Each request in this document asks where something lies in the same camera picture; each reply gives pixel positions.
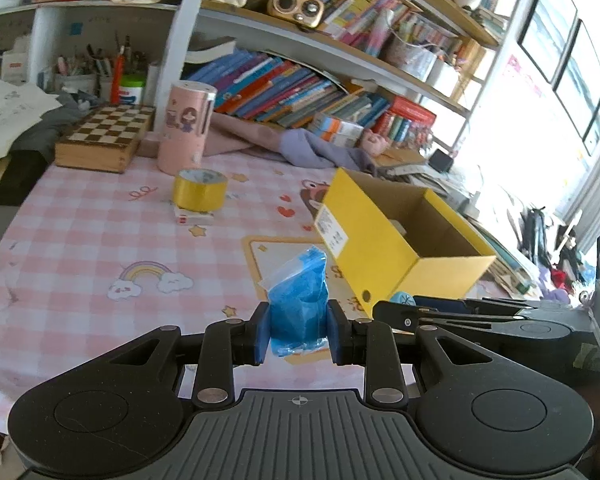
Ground cup of pens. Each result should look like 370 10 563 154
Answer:
54 35 101 94

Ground pile of papers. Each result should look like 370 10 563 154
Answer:
380 160 537 302

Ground white printed paper sheet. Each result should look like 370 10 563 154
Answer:
0 79 64 181

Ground pink pig plush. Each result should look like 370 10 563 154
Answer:
357 129 394 159

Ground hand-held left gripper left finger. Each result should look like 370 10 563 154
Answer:
107 301 272 410

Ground purple pink cloth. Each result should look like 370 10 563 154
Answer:
205 112 381 177

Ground red marker pen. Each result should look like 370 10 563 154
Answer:
112 54 126 105

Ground black case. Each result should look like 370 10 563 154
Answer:
0 152 49 206

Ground blue plastic bag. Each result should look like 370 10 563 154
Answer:
257 245 331 359

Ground orange white carton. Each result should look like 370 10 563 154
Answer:
312 115 364 137
320 130 362 148

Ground white storage box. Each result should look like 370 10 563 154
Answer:
427 57 461 99

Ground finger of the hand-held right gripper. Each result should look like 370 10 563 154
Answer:
412 296 548 312
372 301 531 335

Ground white wooden bookshelf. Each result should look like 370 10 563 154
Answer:
0 0 536 171

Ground pink blue gradient bottle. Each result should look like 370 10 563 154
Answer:
365 9 396 59

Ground black picture frame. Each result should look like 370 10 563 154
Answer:
555 20 600 111
582 87 600 156
517 0 579 84

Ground clear pen holder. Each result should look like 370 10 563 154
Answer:
387 25 436 81

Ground red thick dictionary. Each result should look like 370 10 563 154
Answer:
387 96 438 124

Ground small card box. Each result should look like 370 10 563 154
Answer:
172 204 216 226

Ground white jar green lid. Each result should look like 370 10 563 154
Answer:
119 74 147 106

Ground yellow cardboard box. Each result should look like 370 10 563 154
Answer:
314 167 497 314

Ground row of colourful paperback books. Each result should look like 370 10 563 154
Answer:
252 0 422 47

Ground row of blue children's books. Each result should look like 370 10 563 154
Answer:
185 47 392 129

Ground gold tape roll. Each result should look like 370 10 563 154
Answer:
173 169 227 213

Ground black phone stand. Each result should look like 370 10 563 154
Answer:
427 149 455 174

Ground pink checkered tablecloth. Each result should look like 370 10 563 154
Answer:
0 152 531 443

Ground colourful sweets packets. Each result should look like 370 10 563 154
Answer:
410 122 436 151

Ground row of thick reference books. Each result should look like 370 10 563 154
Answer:
377 110 416 144

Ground row of small pastel books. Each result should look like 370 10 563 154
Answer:
405 10 483 69

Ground dark grey cloth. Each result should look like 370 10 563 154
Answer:
10 92 89 161

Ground small pink box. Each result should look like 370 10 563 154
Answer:
140 131 162 159

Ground pink cartoon canister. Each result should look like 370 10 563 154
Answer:
157 80 218 177

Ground wooden chessboard box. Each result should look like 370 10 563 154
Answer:
55 105 156 174

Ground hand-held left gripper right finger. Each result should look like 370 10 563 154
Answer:
326 300 497 407

